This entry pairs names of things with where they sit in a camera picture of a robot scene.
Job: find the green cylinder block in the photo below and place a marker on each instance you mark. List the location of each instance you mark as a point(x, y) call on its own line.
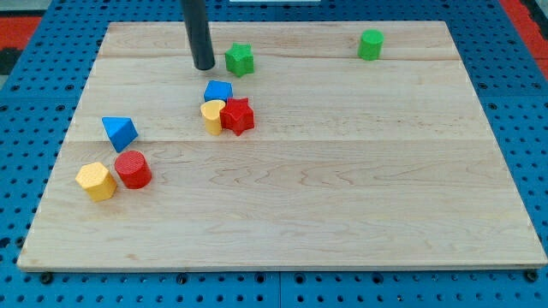
point(370, 46)

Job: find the yellow heart block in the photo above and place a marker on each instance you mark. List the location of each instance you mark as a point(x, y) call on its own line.
point(210, 112)

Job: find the yellow hexagon block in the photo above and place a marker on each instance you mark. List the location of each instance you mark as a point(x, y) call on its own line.
point(97, 181)

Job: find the green star block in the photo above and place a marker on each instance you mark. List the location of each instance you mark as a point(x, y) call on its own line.
point(239, 59)

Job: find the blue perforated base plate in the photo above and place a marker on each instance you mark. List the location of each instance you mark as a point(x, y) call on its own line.
point(43, 89)

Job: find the blue triangle block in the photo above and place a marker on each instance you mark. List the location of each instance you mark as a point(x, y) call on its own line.
point(120, 131)

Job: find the blue cube block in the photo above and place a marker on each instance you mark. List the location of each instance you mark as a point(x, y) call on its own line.
point(218, 90)

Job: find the red star block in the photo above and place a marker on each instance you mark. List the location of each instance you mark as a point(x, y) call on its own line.
point(237, 115)

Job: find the wooden board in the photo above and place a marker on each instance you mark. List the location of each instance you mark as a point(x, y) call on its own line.
point(352, 165)

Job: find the red cylinder block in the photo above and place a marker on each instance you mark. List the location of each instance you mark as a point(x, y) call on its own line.
point(133, 169)

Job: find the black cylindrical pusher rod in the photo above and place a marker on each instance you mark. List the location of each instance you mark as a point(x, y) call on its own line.
point(198, 32)

